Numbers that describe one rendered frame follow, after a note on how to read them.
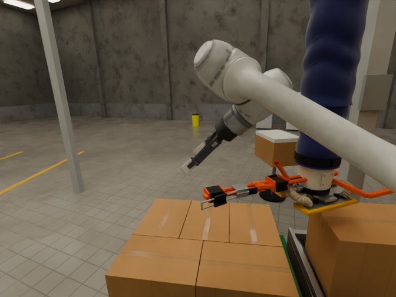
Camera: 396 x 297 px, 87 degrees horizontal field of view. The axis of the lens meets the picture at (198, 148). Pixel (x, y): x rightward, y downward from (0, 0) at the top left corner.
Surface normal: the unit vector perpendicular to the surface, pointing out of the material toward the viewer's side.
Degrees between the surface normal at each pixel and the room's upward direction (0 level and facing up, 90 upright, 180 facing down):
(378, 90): 90
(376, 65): 90
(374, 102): 90
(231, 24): 90
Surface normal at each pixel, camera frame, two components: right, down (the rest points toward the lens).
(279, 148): 0.15, 0.27
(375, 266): -0.16, 0.28
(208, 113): -0.39, 0.26
